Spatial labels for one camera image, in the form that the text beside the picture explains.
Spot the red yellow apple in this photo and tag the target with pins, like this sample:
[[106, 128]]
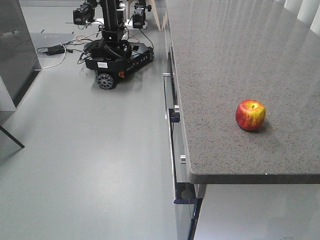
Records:
[[250, 114]]

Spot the dark grey cabinet left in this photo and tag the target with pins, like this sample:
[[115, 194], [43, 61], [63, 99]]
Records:
[[18, 58]]

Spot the grey speckled kitchen counter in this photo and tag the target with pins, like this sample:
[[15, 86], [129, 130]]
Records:
[[262, 184]]

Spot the black chair leg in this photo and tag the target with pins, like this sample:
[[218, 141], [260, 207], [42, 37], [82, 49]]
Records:
[[8, 134]]

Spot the black wheeled mobile robot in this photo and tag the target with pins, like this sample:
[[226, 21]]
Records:
[[112, 57]]

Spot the black power adapter with cable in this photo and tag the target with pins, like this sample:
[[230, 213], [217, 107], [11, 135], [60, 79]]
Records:
[[53, 50]]

